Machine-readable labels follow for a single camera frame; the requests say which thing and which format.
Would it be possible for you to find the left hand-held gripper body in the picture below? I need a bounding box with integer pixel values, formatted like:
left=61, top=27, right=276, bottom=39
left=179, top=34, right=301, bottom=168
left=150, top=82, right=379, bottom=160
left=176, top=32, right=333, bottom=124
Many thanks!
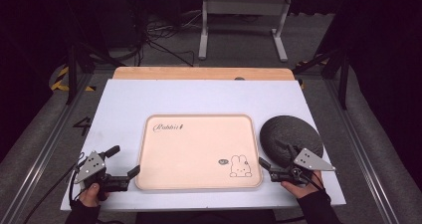
left=73, top=149, right=130, bottom=194

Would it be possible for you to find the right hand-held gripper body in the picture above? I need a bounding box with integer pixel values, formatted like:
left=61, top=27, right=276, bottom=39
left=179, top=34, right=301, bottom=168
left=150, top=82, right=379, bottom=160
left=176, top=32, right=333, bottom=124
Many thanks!
left=270, top=146, right=336, bottom=185

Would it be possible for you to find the dark grey round hat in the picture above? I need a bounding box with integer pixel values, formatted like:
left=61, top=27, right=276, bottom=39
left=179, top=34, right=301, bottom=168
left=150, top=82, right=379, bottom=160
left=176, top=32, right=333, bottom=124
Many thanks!
left=259, top=114, right=324, bottom=169

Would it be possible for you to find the pink tray with rabbit print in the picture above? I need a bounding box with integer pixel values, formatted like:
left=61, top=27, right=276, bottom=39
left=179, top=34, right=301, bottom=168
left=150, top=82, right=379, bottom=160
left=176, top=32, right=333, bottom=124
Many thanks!
left=134, top=112, right=264, bottom=192

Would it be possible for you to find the person's right hand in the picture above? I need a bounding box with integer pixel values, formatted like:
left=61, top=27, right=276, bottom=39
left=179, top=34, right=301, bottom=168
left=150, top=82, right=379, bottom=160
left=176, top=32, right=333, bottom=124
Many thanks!
left=281, top=170, right=325, bottom=200

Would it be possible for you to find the person's left hand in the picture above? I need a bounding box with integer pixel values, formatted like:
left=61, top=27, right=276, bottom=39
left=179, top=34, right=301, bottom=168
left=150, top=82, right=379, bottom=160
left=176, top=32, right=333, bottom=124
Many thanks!
left=79, top=182, right=110, bottom=208

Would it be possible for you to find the black tape cross mark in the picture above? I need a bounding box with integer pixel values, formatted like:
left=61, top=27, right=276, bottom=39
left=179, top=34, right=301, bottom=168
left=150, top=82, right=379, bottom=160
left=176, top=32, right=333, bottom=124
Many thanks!
left=72, top=116, right=93, bottom=137

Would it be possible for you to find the black tripod stand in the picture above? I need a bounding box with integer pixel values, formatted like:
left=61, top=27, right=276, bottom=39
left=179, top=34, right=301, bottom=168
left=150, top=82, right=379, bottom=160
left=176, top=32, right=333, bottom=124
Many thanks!
left=291, top=47, right=350, bottom=112
left=65, top=40, right=127, bottom=106

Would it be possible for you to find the yellow and black floor tape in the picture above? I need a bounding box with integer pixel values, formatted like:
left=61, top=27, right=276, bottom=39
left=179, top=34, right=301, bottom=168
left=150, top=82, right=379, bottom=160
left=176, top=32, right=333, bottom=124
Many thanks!
left=49, top=66, right=98, bottom=93

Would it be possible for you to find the wooden table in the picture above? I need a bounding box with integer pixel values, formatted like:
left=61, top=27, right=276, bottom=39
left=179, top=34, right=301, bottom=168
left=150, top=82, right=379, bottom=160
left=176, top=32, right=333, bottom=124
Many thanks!
left=111, top=66, right=297, bottom=82

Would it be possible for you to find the black computer tower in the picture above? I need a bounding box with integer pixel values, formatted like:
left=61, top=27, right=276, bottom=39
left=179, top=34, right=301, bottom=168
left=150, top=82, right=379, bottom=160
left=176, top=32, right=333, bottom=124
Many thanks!
left=121, top=0, right=151, bottom=48

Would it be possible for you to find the white metal stand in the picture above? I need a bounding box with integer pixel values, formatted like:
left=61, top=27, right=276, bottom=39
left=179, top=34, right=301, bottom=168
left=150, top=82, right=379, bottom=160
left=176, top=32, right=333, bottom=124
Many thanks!
left=197, top=0, right=294, bottom=64

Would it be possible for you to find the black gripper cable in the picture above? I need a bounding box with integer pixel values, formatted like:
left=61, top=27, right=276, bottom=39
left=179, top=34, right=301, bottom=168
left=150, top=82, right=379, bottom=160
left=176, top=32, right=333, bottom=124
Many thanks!
left=22, top=151, right=87, bottom=224

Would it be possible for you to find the aluminium floor rail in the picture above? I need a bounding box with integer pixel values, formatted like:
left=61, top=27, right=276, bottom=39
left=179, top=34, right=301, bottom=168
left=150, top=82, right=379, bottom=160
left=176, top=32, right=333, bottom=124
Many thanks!
left=322, top=78, right=401, bottom=224
left=0, top=72, right=95, bottom=224

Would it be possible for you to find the bundle of floor cables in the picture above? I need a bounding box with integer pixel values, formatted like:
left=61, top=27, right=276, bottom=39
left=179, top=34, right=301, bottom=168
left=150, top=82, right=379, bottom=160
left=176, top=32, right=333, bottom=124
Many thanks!
left=140, top=9, right=202, bottom=68

